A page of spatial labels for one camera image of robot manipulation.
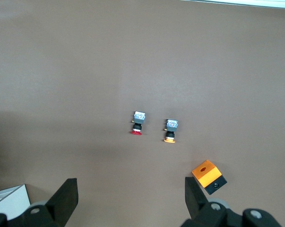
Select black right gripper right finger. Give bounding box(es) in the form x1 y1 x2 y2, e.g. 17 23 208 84
185 176 213 220

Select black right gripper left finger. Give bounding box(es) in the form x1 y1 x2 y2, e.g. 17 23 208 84
45 178 79 227

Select white drawer cabinet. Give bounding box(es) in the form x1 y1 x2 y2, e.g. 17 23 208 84
0 184 31 219

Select yellow push button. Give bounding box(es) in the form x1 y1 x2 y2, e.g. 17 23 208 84
163 119 179 144

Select red push button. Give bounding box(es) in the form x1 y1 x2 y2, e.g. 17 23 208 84
129 110 147 137

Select orange box with black base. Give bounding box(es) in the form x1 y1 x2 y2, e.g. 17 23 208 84
191 159 228 196

